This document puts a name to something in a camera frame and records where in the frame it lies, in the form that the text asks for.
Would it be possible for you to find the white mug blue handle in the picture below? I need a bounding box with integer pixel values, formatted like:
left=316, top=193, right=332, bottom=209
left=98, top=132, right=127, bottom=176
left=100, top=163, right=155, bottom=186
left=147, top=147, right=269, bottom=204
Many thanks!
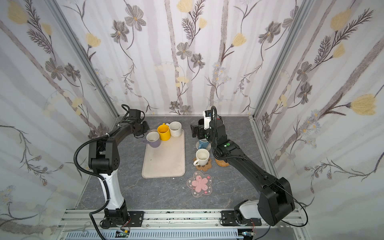
left=198, top=139, right=210, bottom=150

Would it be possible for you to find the lavender mug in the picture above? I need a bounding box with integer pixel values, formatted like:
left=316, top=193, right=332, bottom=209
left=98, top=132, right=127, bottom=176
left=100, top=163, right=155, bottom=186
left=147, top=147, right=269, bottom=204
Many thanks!
left=143, top=130, right=162, bottom=148

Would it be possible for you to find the yellow mug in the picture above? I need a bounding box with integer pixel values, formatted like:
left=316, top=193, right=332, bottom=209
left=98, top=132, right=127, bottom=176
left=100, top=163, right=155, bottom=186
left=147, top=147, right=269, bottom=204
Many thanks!
left=157, top=123, right=171, bottom=142

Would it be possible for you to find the plain white mug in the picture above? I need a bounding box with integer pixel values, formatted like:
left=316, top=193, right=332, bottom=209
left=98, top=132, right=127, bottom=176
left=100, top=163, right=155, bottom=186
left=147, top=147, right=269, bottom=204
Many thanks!
left=194, top=149, right=210, bottom=167

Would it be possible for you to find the rattan wicker round coaster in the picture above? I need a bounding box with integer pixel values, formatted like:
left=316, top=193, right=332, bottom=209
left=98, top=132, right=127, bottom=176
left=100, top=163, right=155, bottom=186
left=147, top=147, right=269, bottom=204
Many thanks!
left=215, top=159, right=230, bottom=168

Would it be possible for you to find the brown paw coaster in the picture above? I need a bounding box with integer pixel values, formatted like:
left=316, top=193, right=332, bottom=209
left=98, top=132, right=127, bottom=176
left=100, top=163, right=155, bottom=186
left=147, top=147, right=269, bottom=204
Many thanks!
left=196, top=158, right=212, bottom=172

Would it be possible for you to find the beige serving tray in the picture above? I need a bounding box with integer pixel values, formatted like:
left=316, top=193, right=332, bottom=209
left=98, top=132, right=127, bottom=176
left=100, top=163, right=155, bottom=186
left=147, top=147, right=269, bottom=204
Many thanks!
left=142, top=131, right=186, bottom=179

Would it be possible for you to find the pink flower coaster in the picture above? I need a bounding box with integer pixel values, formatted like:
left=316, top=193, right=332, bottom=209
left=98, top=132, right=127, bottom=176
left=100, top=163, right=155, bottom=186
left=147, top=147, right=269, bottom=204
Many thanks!
left=187, top=171, right=213, bottom=198

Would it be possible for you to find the woven multicolour round coaster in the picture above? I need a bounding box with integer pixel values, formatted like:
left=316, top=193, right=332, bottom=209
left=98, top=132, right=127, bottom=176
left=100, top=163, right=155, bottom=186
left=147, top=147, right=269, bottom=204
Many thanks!
left=196, top=142, right=211, bottom=151

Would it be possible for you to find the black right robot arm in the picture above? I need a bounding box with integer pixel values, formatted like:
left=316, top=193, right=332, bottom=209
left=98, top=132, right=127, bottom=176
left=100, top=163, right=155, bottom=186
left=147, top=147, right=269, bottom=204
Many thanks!
left=191, top=119, right=295, bottom=226

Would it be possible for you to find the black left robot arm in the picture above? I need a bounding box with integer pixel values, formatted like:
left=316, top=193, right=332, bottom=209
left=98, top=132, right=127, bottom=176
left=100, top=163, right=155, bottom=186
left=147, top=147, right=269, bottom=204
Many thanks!
left=89, top=104, right=150, bottom=225

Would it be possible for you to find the white speckled cup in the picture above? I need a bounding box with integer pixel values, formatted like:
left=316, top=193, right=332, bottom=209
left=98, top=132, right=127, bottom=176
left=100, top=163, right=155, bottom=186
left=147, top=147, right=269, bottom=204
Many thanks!
left=166, top=121, right=183, bottom=138

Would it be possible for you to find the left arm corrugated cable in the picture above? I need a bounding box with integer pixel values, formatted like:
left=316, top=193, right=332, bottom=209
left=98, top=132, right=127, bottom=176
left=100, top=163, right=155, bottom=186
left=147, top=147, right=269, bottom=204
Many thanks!
left=73, top=134, right=112, bottom=240

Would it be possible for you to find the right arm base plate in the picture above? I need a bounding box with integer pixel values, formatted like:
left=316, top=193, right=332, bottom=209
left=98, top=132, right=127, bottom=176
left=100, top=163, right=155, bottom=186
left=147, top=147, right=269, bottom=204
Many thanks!
left=220, top=210, right=262, bottom=227

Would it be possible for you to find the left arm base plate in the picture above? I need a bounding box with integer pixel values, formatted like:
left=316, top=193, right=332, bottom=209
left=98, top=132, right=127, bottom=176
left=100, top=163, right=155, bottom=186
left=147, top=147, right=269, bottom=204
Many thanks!
left=100, top=210, right=145, bottom=229

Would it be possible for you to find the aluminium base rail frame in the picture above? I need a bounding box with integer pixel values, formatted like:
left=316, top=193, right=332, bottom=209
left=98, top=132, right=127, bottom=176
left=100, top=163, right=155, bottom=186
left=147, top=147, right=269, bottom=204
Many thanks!
left=55, top=208, right=311, bottom=240

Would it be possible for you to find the aluminium corner post left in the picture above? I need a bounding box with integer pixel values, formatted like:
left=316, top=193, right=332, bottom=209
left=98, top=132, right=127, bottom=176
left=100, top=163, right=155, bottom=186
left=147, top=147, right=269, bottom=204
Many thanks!
left=45, top=0, right=120, bottom=118

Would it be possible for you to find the aluminium corner post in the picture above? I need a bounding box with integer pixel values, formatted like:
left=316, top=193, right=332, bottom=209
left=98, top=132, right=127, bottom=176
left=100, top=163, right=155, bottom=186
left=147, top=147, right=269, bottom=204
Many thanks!
left=252, top=0, right=314, bottom=118
left=45, top=0, right=120, bottom=118

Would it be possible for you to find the aluminium corner post right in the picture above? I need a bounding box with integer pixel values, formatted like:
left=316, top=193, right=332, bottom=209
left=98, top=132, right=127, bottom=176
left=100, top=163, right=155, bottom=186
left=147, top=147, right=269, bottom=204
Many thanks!
left=252, top=0, right=314, bottom=118

